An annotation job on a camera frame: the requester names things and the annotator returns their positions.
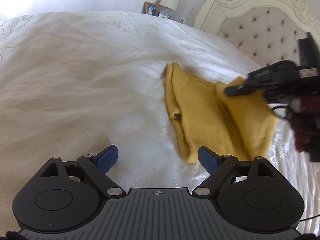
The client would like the yellow knit sweater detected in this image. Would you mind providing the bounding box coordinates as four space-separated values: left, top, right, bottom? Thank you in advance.
165 63 278 164

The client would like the dark red gloved hand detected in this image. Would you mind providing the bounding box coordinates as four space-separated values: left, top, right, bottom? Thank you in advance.
287 95 319 163

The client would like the cream tufted headboard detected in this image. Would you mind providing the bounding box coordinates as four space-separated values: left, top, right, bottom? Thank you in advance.
194 0 319 67

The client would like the white embroidered bedspread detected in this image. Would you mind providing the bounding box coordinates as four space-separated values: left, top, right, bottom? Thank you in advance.
1 12 319 239

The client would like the white table lamp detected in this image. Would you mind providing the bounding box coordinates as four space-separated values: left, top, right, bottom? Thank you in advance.
158 0 179 19

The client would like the wooden picture frame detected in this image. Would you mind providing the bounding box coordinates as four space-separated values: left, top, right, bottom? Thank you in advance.
143 1 158 17

